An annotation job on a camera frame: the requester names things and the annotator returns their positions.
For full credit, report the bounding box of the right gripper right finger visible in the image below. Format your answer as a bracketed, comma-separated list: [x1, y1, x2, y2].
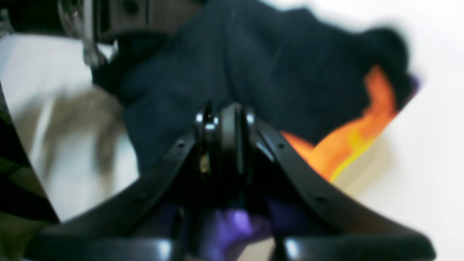
[239, 109, 436, 261]

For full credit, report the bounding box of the black graphic t-shirt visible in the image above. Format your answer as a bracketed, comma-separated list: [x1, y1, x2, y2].
[91, 0, 414, 261]

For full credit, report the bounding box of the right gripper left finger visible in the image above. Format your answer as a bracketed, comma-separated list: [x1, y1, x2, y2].
[24, 103, 239, 261]

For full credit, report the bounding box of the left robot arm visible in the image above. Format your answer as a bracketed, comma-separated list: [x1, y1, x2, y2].
[1, 0, 206, 68]

